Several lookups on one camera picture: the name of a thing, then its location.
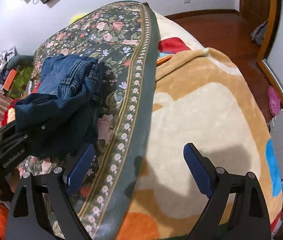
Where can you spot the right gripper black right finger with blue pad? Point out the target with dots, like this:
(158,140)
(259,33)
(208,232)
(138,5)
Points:
(236,207)

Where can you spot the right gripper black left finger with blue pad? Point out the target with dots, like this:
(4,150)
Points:
(28,217)

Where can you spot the blue denim jacket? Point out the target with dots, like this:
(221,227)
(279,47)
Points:
(62,115)

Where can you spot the clutter pile of clothes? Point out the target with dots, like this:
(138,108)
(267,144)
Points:
(10,59)

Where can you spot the person's left hand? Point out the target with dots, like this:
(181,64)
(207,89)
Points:
(10,183)

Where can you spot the red plush toy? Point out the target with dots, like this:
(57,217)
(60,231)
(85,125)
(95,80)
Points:
(10,113)

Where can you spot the orange box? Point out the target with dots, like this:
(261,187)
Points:
(8,82)

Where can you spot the pink croc shoe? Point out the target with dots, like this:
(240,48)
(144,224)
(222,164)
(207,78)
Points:
(274,101)

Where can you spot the beige colourful fleece blanket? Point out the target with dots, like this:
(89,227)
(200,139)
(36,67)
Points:
(200,97)

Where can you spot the yellow round object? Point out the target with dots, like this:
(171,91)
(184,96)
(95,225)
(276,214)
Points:
(76,18)

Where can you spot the dark floral bedspread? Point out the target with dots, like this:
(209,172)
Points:
(124,36)

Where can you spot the grey cloth on floor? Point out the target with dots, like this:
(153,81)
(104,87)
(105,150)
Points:
(257,36)

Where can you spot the wooden door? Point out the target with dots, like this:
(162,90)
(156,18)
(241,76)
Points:
(256,12)

